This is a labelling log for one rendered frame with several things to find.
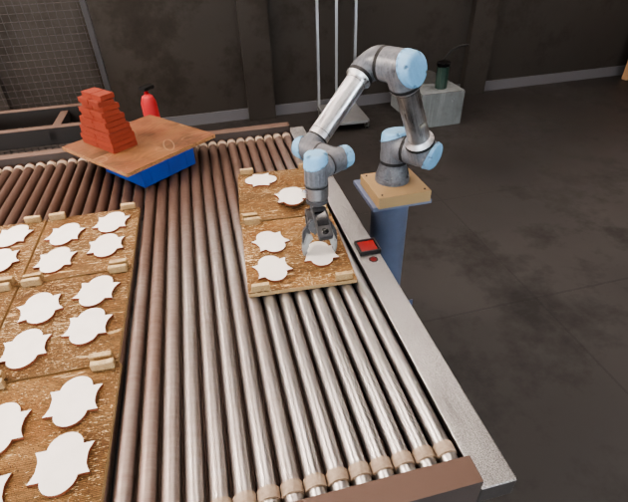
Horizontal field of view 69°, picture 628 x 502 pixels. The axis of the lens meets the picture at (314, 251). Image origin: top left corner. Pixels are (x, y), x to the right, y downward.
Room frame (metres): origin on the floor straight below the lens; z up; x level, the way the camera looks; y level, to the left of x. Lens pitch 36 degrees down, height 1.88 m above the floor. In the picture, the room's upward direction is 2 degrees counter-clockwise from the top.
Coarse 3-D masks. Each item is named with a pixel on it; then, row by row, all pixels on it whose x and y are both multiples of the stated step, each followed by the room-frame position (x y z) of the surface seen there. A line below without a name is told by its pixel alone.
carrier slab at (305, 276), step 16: (256, 224) 1.46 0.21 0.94; (272, 224) 1.46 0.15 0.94; (288, 224) 1.46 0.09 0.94; (304, 224) 1.45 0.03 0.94; (256, 256) 1.26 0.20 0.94; (288, 256) 1.26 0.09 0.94; (304, 256) 1.25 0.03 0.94; (256, 272) 1.18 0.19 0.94; (288, 272) 1.17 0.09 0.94; (304, 272) 1.17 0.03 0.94; (320, 272) 1.16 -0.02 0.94; (272, 288) 1.09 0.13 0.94; (288, 288) 1.09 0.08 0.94; (304, 288) 1.10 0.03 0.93
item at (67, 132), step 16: (0, 112) 2.60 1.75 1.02; (16, 112) 2.59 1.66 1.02; (32, 112) 2.61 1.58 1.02; (48, 112) 2.63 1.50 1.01; (64, 112) 2.62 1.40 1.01; (80, 112) 2.66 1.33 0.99; (0, 128) 2.57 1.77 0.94; (16, 128) 2.32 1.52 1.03; (32, 128) 2.32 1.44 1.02; (48, 128) 2.31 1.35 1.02; (64, 128) 2.33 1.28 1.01; (80, 128) 2.35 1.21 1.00; (0, 144) 2.26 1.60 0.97; (16, 144) 2.28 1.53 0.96; (32, 144) 2.29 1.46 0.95; (48, 144) 2.31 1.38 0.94
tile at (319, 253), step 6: (312, 246) 1.30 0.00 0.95; (318, 246) 1.29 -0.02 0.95; (324, 246) 1.29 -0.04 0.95; (330, 246) 1.29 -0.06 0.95; (312, 252) 1.26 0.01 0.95; (318, 252) 1.26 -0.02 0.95; (324, 252) 1.26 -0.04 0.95; (330, 252) 1.26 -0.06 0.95; (306, 258) 1.23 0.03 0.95; (312, 258) 1.23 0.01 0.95; (318, 258) 1.23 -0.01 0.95; (324, 258) 1.22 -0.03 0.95; (330, 258) 1.22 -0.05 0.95; (336, 258) 1.23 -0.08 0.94; (318, 264) 1.19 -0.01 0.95; (324, 264) 1.19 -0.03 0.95
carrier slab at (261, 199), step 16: (240, 176) 1.87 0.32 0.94; (288, 176) 1.85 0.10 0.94; (240, 192) 1.72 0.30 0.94; (256, 192) 1.71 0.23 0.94; (272, 192) 1.71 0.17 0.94; (240, 208) 1.59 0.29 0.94; (256, 208) 1.58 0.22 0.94; (272, 208) 1.58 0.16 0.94; (288, 208) 1.57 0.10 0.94; (304, 208) 1.57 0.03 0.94; (240, 224) 1.49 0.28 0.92
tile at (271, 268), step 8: (264, 256) 1.25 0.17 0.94; (272, 256) 1.25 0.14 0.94; (264, 264) 1.21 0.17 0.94; (272, 264) 1.20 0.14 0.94; (280, 264) 1.20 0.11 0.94; (264, 272) 1.16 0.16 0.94; (272, 272) 1.16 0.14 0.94; (280, 272) 1.16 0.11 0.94; (272, 280) 1.12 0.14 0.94; (280, 280) 1.12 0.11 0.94
